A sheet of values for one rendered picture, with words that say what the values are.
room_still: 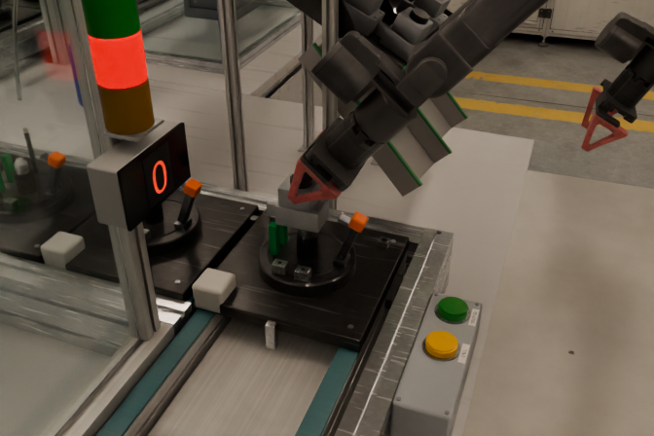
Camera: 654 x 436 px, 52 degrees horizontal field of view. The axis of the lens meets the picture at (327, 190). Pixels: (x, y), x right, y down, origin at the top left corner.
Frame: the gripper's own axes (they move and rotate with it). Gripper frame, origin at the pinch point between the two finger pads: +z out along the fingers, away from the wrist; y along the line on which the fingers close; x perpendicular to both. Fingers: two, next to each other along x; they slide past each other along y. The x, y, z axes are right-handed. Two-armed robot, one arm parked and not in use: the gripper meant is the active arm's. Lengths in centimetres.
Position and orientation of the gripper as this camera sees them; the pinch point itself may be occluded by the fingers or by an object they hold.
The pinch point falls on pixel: (301, 188)
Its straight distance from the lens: 89.9
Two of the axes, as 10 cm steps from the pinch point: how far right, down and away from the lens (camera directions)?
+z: -6.1, 5.3, 5.9
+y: -3.5, 4.9, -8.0
